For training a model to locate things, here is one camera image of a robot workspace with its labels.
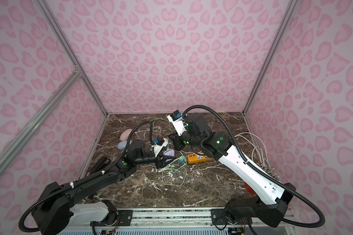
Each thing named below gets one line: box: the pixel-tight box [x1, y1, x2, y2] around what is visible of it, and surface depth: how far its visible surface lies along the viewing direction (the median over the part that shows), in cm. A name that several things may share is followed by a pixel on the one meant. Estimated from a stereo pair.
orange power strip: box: [187, 152, 213, 165], surface depth 93 cm
